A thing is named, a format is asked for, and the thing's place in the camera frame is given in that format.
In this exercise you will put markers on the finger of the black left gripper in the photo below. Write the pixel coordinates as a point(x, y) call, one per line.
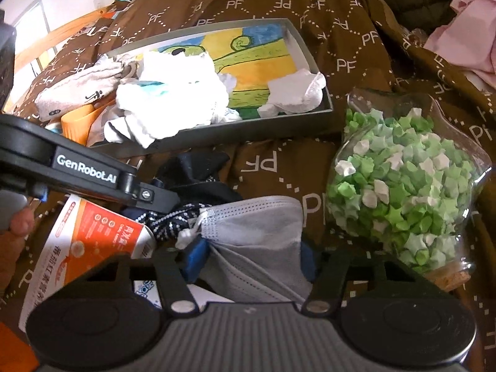
point(153, 196)

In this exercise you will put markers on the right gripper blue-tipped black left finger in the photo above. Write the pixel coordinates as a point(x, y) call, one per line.
point(175, 269)

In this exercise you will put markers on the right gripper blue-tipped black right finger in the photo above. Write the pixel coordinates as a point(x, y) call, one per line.
point(326, 271)

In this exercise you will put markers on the grey face mask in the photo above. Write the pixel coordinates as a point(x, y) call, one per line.
point(254, 249)

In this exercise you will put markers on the white teal patterned cloth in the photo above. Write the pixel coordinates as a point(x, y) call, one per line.
point(171, 94)

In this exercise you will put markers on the white grey sock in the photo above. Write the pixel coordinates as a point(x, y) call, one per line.
point(80, 89)

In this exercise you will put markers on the person's left hand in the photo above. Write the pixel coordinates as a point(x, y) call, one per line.
point(12, 244)

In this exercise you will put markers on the dark navy patterned sock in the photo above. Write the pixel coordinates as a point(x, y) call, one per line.
point(194, 176)

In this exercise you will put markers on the orange white food packet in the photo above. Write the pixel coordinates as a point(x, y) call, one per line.
point(83, 236)

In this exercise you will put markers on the grey tray with green drawing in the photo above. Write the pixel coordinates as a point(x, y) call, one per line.
point(249, 54)

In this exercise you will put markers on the crumpled white tissue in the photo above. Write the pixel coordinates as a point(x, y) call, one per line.
point(300, 92)

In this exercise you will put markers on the brown PF patterned duvet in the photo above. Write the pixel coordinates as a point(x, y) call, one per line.
point(353, 44)

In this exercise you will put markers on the pink cloth garment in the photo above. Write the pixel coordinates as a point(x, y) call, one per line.
point(468, 41)

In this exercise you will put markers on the wooden bed rail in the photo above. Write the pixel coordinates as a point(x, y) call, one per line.
point(55, 37)

